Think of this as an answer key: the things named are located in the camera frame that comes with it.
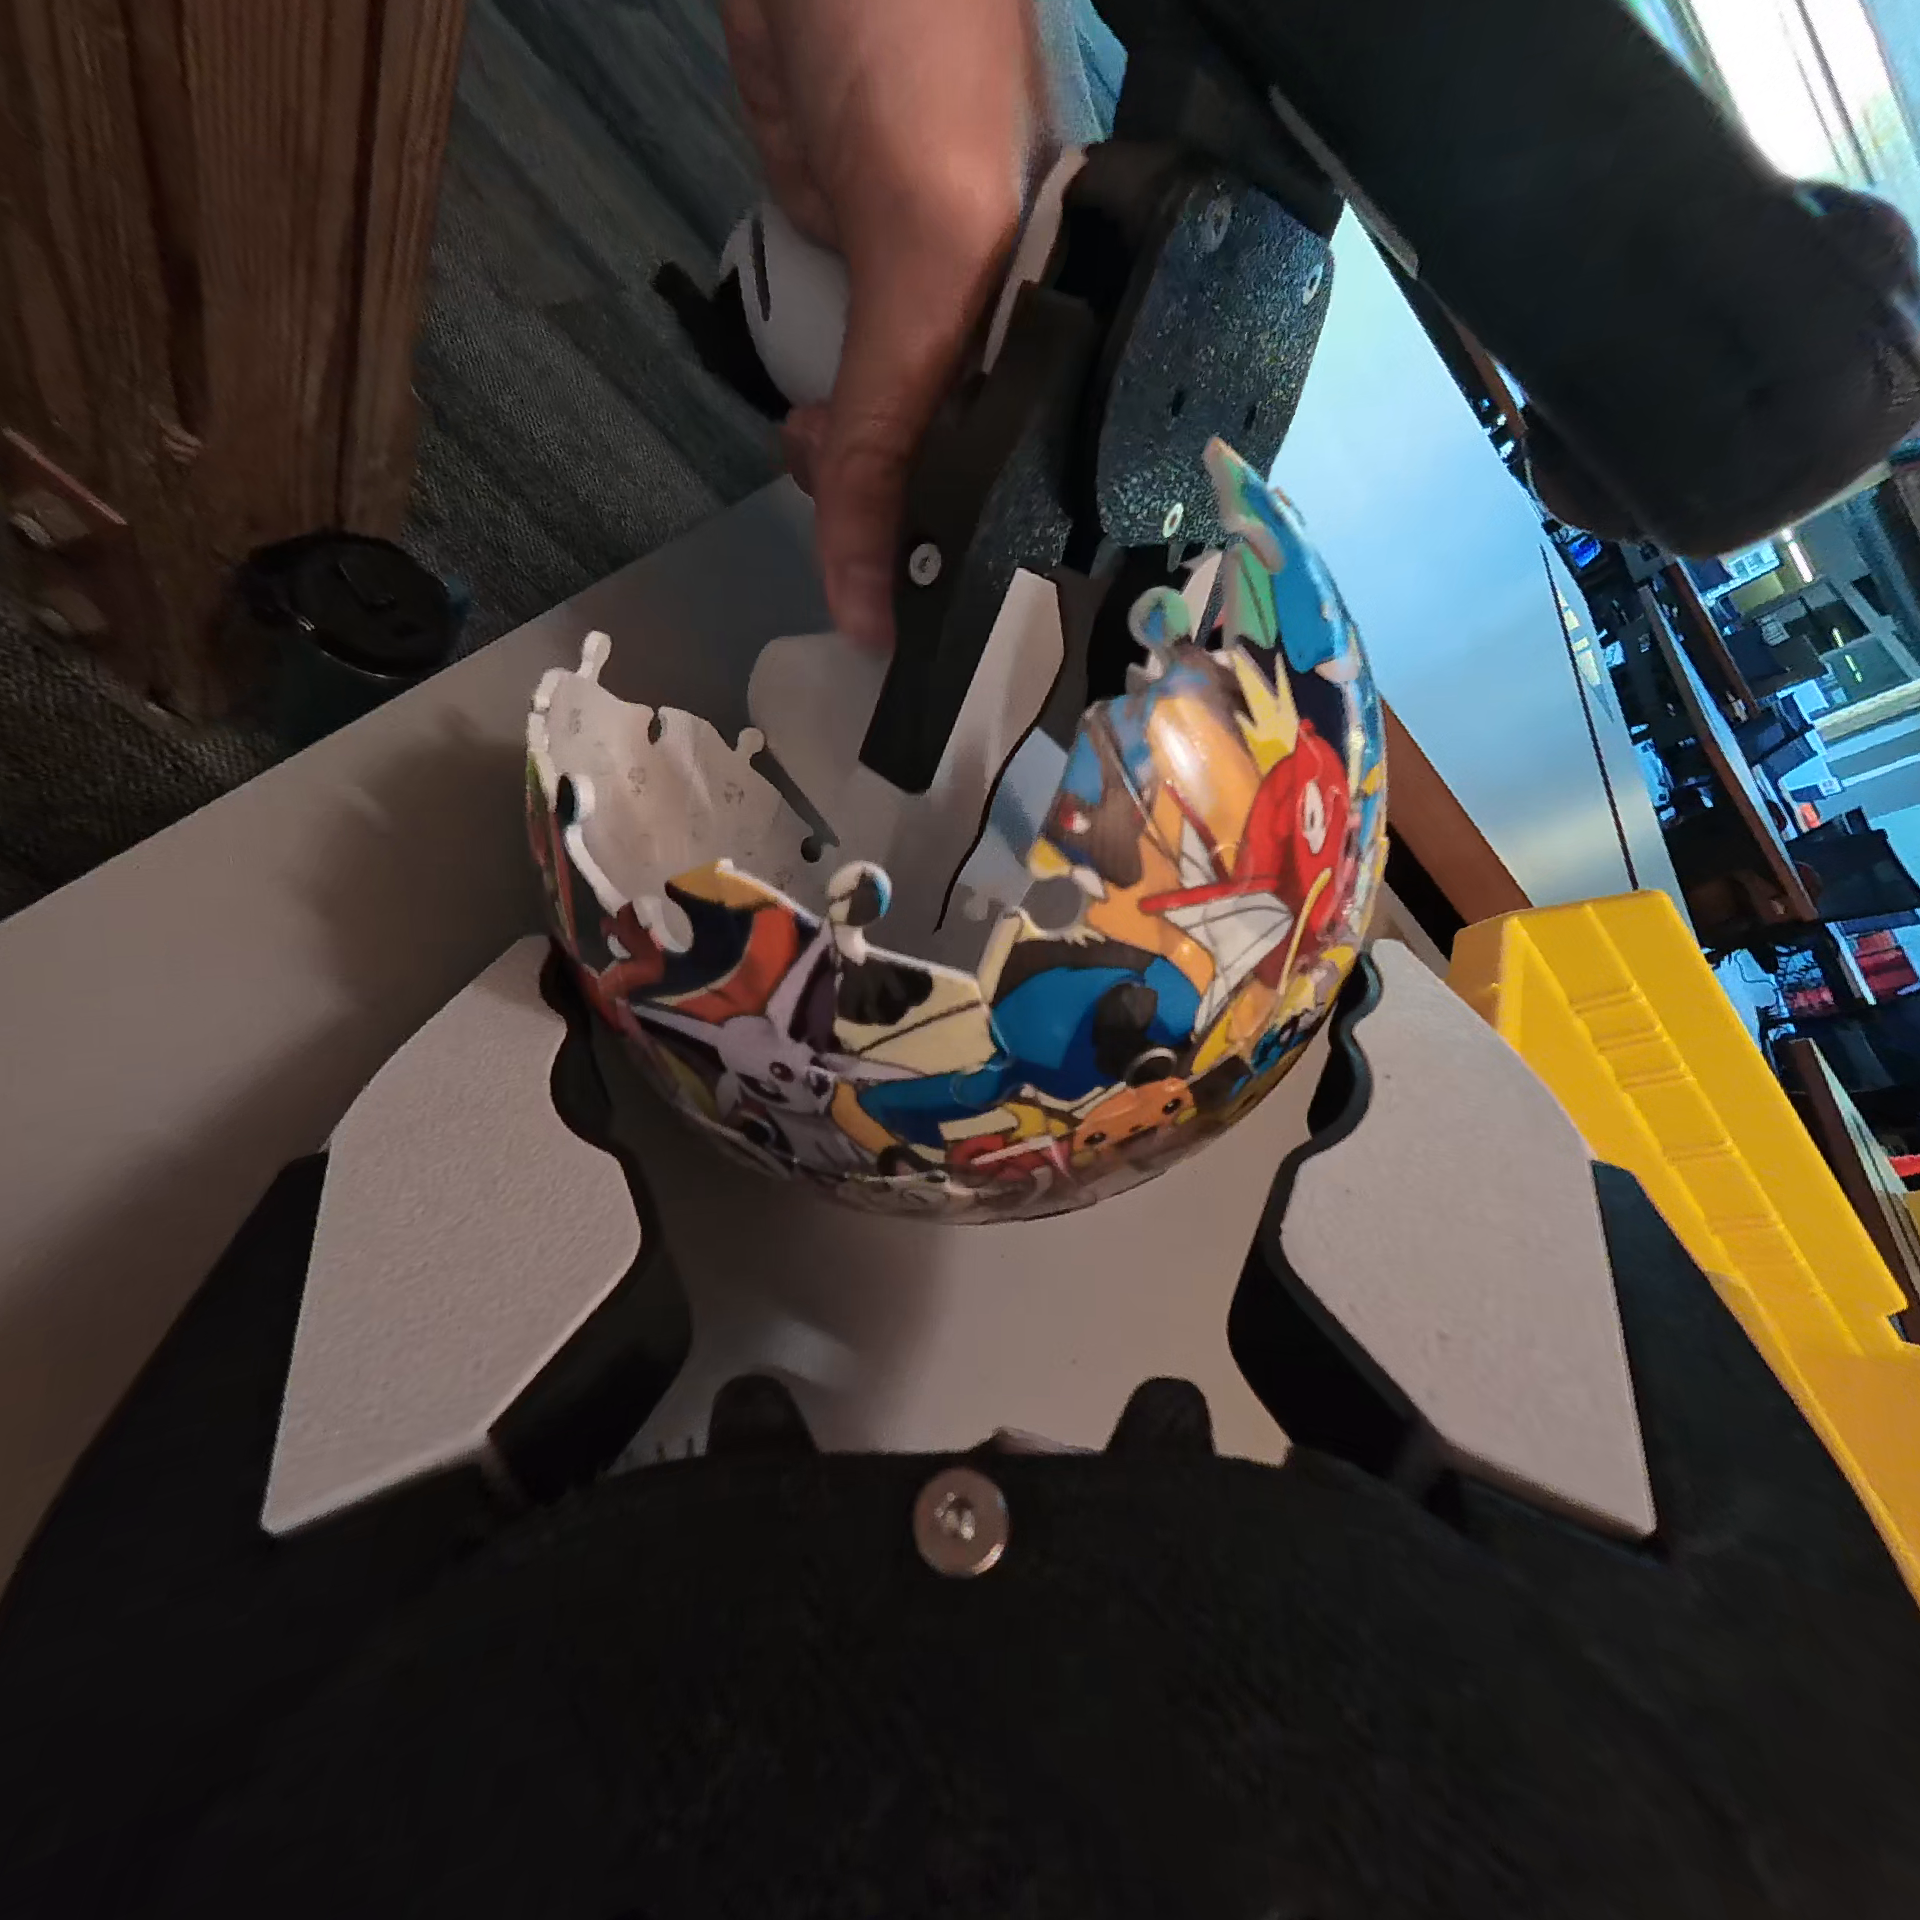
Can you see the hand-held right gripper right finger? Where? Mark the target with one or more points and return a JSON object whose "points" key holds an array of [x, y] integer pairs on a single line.
{"points": [[1470, 1286]]}

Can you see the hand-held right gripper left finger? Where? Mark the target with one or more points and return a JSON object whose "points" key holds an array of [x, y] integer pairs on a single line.
{"points": [[450, 1311]]}

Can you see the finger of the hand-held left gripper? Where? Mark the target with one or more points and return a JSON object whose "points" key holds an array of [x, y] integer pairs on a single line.
{"points": [[1032, 817], [1014, 671]]}

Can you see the partly built puzzle ball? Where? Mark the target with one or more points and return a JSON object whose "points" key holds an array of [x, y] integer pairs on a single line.
{"points": [[1172, 907]]}

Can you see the person's left hand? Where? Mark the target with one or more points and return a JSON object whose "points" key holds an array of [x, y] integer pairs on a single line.
{"points": [[907, 181]]}

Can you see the yellow plastic bin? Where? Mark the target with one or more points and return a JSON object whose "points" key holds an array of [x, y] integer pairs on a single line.
{"points": [[1678, 1078]]}

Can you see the dark padded bar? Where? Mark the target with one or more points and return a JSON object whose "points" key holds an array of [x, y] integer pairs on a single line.
{"points": [[1573, 230]]}

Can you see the dark travel mug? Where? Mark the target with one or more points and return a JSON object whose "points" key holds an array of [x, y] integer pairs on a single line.
{"points": [[345, 633]]}

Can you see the dark storage shelf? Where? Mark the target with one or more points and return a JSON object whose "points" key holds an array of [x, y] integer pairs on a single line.
{"points": [[1794, 671]]}

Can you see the wooden cabinet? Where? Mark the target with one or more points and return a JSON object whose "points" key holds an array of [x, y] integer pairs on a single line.
{"points": [[228, 300]]}

